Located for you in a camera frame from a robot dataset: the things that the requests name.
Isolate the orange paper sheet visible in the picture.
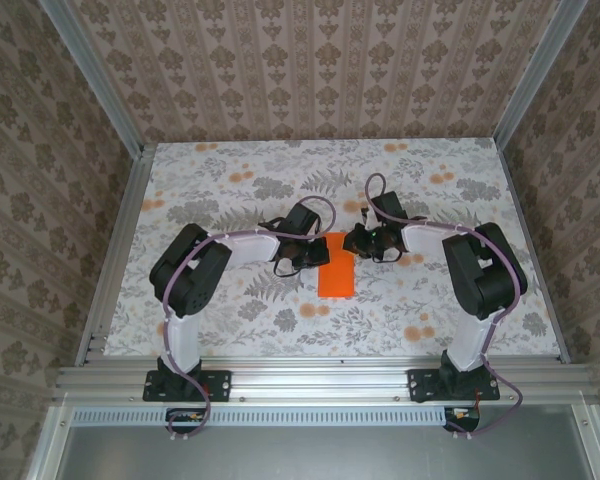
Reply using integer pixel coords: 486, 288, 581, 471
316, 232, 356, 300

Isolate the grey metal sheet panel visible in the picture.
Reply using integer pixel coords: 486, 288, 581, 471
53, 422, 595, 480

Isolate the floral printed tablecloth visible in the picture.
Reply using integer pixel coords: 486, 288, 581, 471
102, 139, 564, 359

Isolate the aluminium front beam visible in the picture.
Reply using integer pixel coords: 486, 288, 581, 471
52, 357, 600, 404

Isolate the black connector board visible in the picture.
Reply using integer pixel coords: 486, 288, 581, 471
165, 407, 212, 435
442, 405, 481, 434

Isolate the thin black camera cable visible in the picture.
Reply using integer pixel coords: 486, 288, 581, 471
273, 252, 309, 279
372, 247, 409, 265

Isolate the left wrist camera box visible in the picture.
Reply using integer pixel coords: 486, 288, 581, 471
283, 201, 325, 237

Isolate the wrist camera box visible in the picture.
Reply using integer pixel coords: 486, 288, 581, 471
369, 191, 409, 224
283, 201, 325, 237

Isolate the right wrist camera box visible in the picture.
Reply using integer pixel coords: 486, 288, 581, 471
369, 191, 409, 224

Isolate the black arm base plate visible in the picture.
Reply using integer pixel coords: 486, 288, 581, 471
407, 368, 501, 405
142, 368, 232, 404

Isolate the aluminium side rail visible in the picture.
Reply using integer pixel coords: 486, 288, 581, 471
493, 137, 576, 365
74, 144, 156, 366

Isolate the white slotted cable duct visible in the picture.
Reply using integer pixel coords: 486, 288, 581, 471
71, 404, 476, 427

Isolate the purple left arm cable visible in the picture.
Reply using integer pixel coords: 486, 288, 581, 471
160, 195, 337, 444

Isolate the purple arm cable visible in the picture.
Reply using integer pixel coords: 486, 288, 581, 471
363, 172, 529, 442
160, 195, 337, 444

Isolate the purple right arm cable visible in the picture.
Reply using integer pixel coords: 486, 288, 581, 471
363, 172, 529, 442

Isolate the aluminium corner post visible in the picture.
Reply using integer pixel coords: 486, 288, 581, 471
39, 0, 146, 159
493, 0, 581, 149

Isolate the aluminium lower frame rail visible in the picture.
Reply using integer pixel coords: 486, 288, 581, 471
572, 399, 600, 480
24, 394, 74, 480

